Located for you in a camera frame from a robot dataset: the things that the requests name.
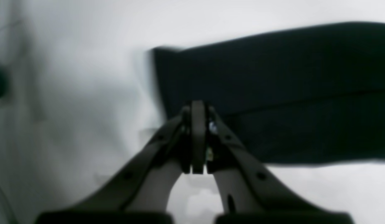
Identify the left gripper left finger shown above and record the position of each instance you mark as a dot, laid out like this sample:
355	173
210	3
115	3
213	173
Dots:
139	192

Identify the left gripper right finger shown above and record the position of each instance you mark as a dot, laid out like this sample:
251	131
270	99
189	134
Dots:
250	193

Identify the black T-shirt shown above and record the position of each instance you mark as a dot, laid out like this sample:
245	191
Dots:
300	96

